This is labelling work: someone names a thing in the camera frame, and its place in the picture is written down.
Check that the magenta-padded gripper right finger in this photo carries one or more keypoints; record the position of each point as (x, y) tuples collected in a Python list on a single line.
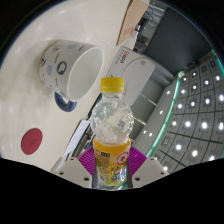
[(150, 170)]

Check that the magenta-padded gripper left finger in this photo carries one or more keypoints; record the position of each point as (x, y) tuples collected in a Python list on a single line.
[(75, 170)]

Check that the yellow-capped orange-label drink bottle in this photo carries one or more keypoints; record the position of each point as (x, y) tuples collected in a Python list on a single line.
[(111, 153)]

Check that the flat round red coaster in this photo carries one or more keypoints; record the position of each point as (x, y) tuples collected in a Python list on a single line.
[(31, 141)]

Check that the group of ceiling lights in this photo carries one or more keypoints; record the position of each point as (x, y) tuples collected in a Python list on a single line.
[(196, 123)]

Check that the white paper ream box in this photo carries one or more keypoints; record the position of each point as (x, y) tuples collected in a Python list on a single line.
[(133, 75)]

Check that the flat brown cardboard envelope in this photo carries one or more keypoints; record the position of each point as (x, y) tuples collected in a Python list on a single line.
[(131, 20)]

